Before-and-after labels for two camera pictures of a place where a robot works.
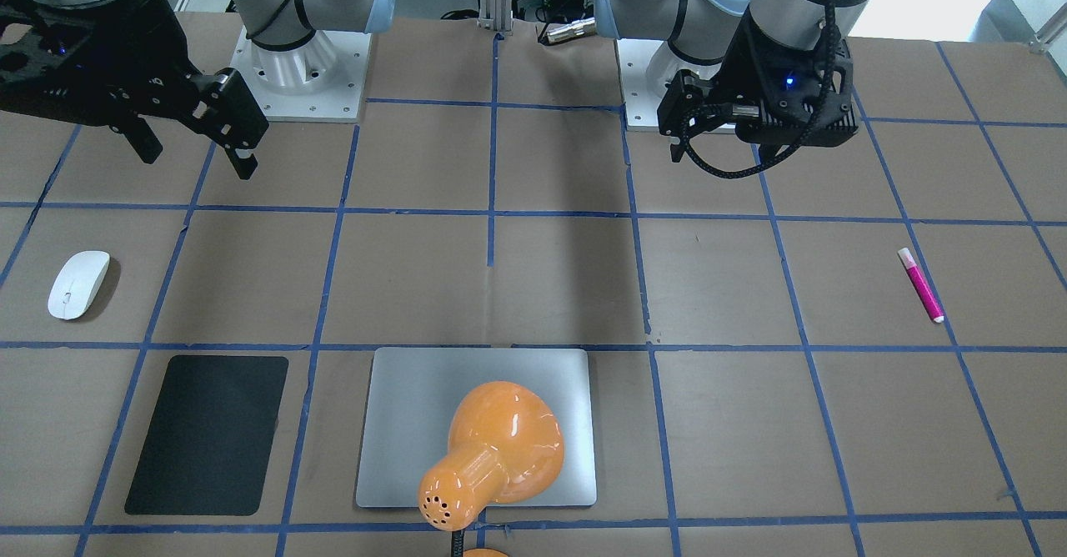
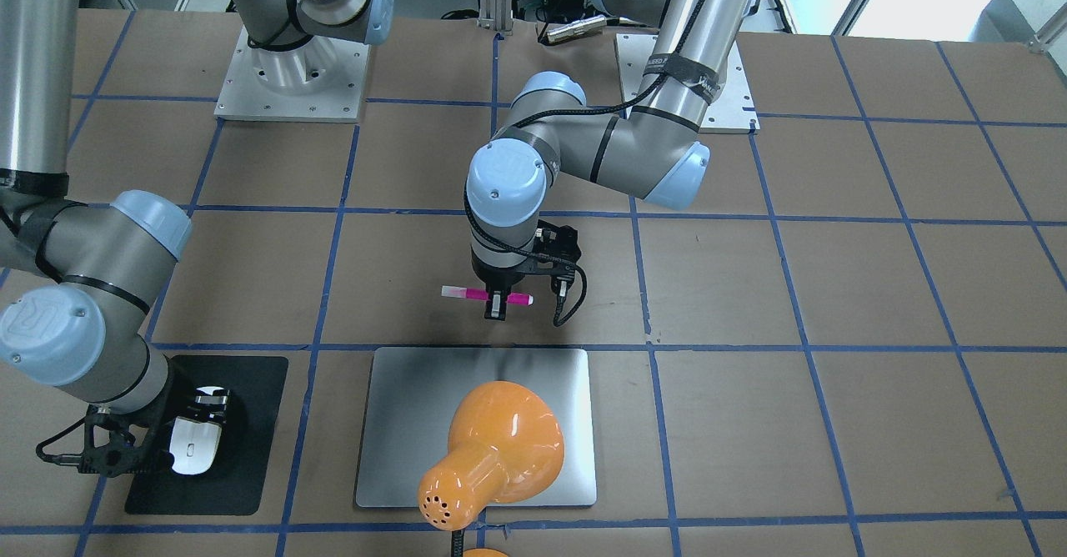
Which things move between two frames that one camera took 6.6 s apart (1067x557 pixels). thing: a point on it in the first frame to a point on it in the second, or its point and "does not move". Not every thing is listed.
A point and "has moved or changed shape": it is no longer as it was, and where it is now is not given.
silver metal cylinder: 577,28 does not move
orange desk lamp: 505,444 does not move
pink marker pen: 920,285 to 513,298
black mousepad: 211,444 does not move
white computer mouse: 77,283 has moved or changed shape
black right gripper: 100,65 to 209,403
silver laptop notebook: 406,402 does not move
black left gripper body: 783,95 to 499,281
